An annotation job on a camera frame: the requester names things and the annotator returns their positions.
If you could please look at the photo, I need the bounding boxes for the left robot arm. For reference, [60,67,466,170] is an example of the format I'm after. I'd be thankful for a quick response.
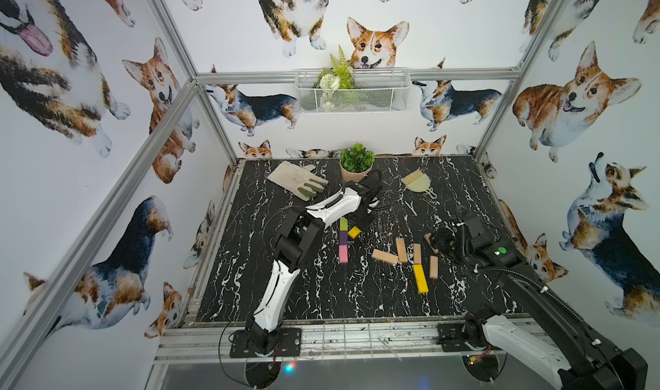
[245,169,383,355]

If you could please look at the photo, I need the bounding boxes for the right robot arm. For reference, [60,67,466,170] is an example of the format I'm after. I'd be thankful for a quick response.
[425,207,648,389]

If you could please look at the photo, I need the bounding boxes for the angled wooden block right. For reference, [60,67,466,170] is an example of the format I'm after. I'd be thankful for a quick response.
[424,233,439,255]

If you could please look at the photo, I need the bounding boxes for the pink block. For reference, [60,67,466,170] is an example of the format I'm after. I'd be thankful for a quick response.
[339,245,348,264]

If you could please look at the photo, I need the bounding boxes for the small brush with dustpan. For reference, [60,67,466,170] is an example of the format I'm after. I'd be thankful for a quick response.
[401,169,438,199]

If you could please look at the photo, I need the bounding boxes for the fern and white flower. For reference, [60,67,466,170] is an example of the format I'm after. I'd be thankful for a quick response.
[315,46,355,112]

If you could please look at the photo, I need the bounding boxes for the white wire basket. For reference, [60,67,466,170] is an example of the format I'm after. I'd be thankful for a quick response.
[295,69,412,114]

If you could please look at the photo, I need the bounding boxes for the potted green plant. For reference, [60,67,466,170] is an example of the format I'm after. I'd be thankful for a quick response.
[340,143,376,182]

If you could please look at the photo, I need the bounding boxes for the long yellow block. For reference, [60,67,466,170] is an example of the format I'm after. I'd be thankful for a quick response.
[414,264,429,295]

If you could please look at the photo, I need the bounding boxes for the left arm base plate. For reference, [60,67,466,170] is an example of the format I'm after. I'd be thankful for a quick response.
[230,328,302,358]

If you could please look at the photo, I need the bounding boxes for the small wooden block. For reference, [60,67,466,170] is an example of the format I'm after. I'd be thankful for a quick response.
[412,243,422,265]

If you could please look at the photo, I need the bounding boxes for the short yellow block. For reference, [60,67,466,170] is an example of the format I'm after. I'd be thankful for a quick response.
[348,226,361,239]

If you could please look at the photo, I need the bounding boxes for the upright wooden block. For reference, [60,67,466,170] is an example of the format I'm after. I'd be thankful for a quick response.
[395,238,408,263]

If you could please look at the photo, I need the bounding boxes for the work glove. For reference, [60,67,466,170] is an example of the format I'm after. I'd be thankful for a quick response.
[267,161,328,201]

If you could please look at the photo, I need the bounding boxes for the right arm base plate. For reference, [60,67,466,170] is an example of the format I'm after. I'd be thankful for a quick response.
[437,320,502,353]

